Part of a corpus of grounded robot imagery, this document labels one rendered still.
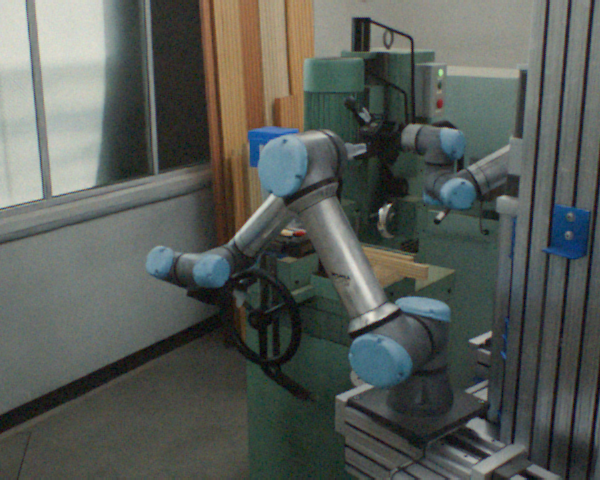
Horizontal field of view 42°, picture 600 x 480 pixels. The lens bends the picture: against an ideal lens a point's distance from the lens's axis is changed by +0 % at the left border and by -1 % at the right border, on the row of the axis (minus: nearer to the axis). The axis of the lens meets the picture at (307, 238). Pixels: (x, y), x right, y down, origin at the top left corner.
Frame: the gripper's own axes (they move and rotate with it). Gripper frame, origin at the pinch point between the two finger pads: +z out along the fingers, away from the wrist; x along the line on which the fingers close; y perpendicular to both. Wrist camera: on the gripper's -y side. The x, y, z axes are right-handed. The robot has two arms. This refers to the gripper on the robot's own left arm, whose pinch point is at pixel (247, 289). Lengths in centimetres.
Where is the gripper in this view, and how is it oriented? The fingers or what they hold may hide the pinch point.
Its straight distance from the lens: 212.3
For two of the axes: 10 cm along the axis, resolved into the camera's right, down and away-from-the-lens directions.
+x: 7.9, 1.6, -5.9
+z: 5.3, 3.0, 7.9
